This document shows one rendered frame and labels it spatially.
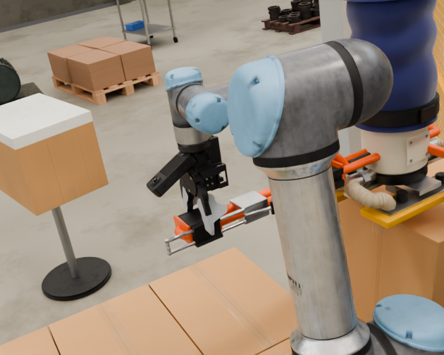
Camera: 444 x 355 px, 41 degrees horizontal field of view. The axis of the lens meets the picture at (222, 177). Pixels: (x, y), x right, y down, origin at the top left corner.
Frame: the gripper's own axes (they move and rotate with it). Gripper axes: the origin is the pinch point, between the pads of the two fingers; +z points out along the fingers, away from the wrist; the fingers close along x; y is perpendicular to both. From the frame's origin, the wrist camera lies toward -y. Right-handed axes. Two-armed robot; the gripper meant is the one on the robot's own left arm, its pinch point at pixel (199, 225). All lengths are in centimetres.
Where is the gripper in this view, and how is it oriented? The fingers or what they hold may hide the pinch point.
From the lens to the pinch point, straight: 134.8
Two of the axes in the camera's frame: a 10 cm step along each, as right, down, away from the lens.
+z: 1.3, 8.9, 4.3
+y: 8.5, -3.2, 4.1
